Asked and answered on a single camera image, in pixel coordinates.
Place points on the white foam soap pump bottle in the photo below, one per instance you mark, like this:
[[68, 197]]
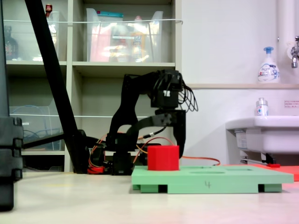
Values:
[[268, 70]]

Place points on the large clear storage bin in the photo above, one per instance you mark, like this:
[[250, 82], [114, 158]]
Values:
[[121, 46]]

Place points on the red octagonal pillar block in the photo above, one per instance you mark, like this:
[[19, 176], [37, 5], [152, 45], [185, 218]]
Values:
[[163, 158]]

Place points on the yellow spray bottle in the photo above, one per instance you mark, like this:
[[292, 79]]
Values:
[[138, 42]]

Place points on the metal faucet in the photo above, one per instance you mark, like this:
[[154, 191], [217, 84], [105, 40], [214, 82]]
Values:
[[294, 53]]

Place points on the notched black stack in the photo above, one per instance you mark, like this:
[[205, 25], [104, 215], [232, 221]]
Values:
[[9, 163]]

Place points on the beige shelf unit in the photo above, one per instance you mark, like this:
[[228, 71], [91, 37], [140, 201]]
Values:
[[100, 70]]

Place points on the green shape sorting board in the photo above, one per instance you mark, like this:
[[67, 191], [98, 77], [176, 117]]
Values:
[[210, 184]]

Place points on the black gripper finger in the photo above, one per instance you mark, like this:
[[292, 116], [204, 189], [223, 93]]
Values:
[[149, 122], [182, 135]]

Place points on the white sink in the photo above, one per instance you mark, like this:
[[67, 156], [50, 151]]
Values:
[[275, 137]]

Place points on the red printed base bracket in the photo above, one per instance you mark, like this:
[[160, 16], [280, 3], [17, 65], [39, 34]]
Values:
[[94, 170]]

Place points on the pink package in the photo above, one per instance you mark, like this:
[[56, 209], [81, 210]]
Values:
[[100, 44]]

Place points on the brown capped bottle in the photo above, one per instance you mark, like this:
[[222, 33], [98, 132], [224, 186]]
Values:
[[48, 9]]

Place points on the dark glass bottle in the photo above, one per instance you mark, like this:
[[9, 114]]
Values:
[[10, 44]]

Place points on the teal topped package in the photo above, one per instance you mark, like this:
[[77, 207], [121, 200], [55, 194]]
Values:
[[111, 15]]

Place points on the red text wall label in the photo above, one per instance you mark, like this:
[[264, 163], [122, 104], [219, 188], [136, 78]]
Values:
[[292, 104]]

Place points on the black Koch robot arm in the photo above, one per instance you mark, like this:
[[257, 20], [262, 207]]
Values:
[[123, 116]]

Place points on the small silver capped bottle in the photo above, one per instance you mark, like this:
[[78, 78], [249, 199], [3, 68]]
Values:
[[261, 108]]

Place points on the clear bin with bottles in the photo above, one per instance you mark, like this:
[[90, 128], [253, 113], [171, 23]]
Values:
[[25, 46]]

